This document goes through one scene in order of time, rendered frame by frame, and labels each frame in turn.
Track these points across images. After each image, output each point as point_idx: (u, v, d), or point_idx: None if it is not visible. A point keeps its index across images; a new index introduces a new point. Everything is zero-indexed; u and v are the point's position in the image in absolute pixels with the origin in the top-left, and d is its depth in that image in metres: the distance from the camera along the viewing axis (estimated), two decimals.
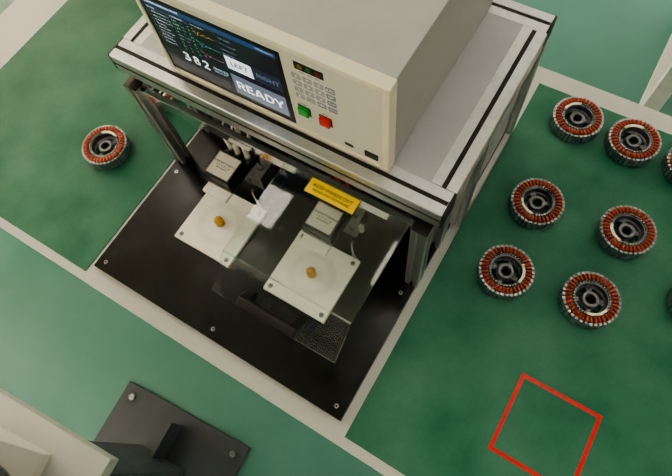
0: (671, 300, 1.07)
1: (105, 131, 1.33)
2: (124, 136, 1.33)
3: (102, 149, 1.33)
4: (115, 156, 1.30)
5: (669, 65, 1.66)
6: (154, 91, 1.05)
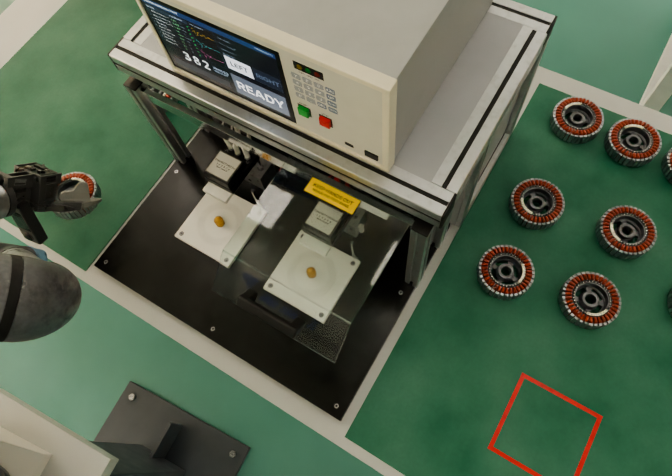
0: (671, 300, 1.07)
1: (76, 178, 1.23)
2: (94, 186, 1.22)
3: None
4: None
5: (669, 65, 1.66)
6: (154, 91, 1.05)
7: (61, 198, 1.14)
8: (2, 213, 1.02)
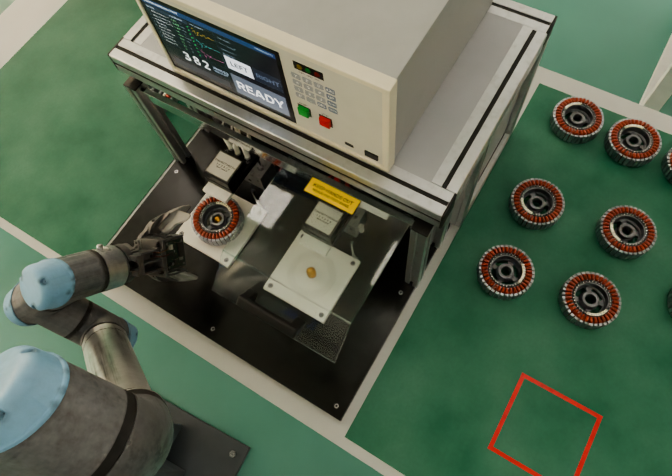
0: (671, 300, 1.07)
1: (220, 202, 1.19)
2: (239, 212, 1.18)
3: (213, 221, 1.19)
4: (226, 235, 1.16)
5: (669, 65, 1.66)
6: (154, 91, 1.05)
7: None
8: (106, 287, 0.95)
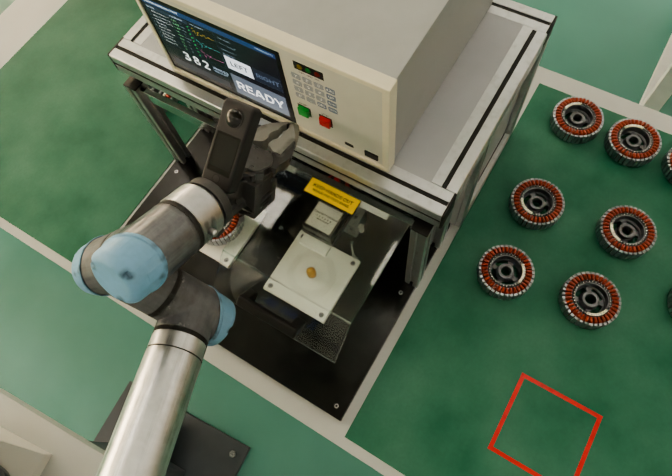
0: (671, 300, 1.07)
1: None
2: None
3: None
4: (226, 235, 1.16)
5: (669, 65, 1.66)
6: (154, 91, 1.05)
7: None
8: None
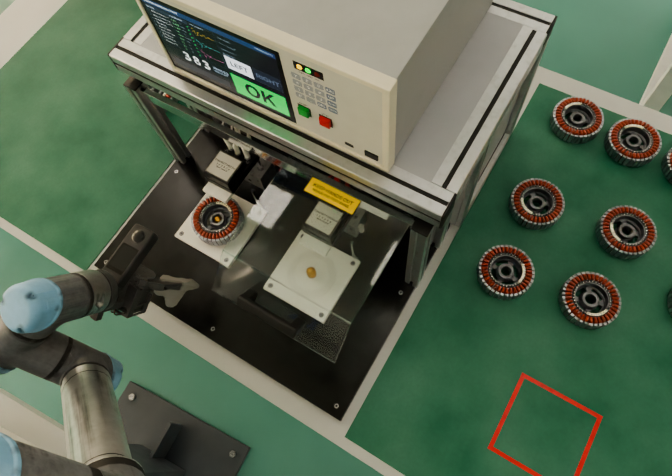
0: (671, 300, 1.07)
1: (220, 202, 1.19)
2: (239, 212, 1.18)
3: (213, 221, 1.19)
4: (226, 235, 1.16)
5: (669, 65, 1.66)
6: (154, 91, 1.05)
7: None
8: None
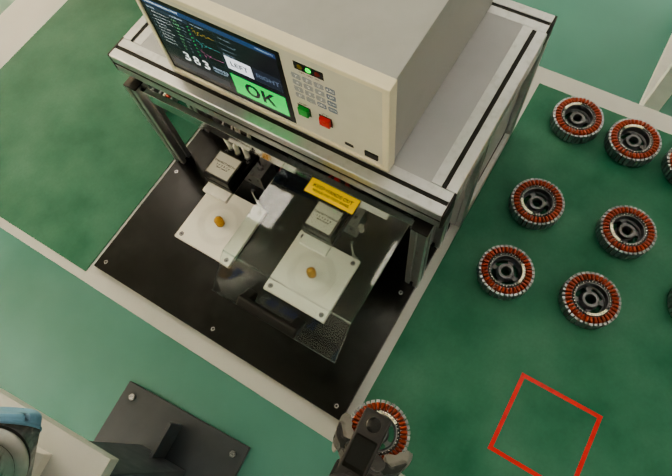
0: (671, 300, 1.07)
1: (382, 412, 0.98)
2: (407, 426, 0.97)
3: None
4: None
5: (669, 65, 1.66)
6: (154, 91, 1.05)
7: None
8: None
